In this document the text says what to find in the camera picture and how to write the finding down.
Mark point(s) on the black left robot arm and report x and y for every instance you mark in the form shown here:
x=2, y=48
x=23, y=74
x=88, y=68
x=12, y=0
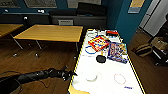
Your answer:
x=26, y=78

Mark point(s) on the light wooden game table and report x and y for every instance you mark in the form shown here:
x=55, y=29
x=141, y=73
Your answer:
x=103, y=71
x=50, y=33

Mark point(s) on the black round puck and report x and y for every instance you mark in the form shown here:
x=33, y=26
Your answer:
x=101, y=58

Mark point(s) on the red yellow game box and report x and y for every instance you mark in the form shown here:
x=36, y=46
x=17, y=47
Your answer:
x=98, y=43

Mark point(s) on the white paper sheet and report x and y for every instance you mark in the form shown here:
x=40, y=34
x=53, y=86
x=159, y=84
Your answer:
x=65, y=22

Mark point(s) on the red bowl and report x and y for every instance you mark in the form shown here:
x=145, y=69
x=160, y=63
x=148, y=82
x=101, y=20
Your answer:
x=112, y=32

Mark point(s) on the dark grey sofa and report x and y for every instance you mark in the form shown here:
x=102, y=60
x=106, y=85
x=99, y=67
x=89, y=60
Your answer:
x=90, y=16

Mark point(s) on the long dark sofa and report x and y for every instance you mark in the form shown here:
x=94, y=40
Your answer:
x=23, y=18

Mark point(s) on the dark framed window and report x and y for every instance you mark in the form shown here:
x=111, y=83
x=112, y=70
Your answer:
x=85, y=2
x=40, y=2
x=10, y=2

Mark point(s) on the yellow wall sign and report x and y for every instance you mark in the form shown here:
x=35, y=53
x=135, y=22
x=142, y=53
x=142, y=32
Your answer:
x=136, y=5

